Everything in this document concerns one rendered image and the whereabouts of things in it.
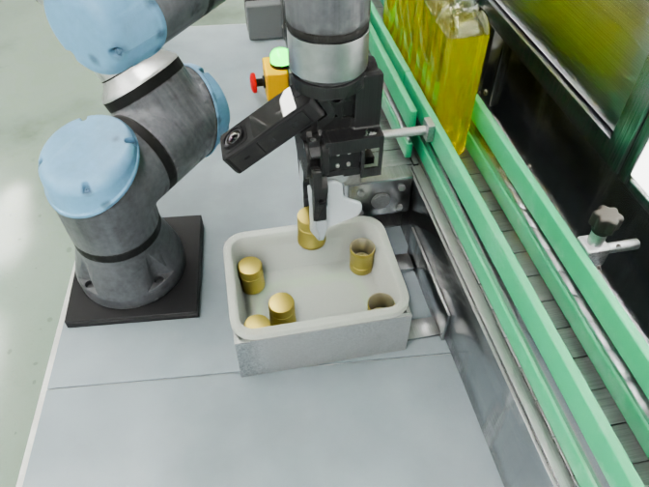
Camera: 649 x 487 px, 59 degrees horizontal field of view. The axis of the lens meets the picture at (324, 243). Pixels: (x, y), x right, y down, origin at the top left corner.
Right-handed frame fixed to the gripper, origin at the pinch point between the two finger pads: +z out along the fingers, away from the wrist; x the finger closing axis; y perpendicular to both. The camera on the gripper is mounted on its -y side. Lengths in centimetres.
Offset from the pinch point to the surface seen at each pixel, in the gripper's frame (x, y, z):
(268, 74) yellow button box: 50, 2, 9
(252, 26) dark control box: 77, 3, 13
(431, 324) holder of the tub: -7.4, 15.0, 16.2
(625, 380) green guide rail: -27.6, 25.0, 0.6
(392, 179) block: 9.0, 13.5, 3.6
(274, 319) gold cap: -4.5, -6.0, 12.3
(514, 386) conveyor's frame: -24.1, 16.0, 4.2
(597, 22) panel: 6.3, 35.3, -17.8
